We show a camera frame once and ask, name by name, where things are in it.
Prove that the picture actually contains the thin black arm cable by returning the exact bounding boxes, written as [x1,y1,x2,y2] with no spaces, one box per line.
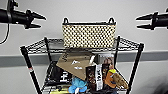
[0,22,10,45]

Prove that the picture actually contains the large tan cardboard box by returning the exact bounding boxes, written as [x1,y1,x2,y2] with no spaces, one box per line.
[55,49,96,81]

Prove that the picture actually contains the black bag white print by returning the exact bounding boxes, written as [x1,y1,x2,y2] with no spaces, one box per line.
[44,61,73,88]

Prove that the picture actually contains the black wire shelf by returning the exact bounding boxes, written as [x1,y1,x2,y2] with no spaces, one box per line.
[19,35,146,94]

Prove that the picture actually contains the blue plush toy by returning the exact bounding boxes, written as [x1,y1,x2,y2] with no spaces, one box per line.
[67,76,89,94]

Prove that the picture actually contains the tall black white printed boxes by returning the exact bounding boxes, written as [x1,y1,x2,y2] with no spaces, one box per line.
[84,54,115,92]

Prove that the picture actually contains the pale woven basket dark spots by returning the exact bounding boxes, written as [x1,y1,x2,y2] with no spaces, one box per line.
[61,16,118,49]

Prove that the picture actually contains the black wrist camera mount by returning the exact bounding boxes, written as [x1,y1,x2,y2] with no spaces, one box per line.
[7,0,19,11]

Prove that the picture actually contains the orange brown plush toy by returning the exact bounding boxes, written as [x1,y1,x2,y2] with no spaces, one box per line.
[103,68,130,91]

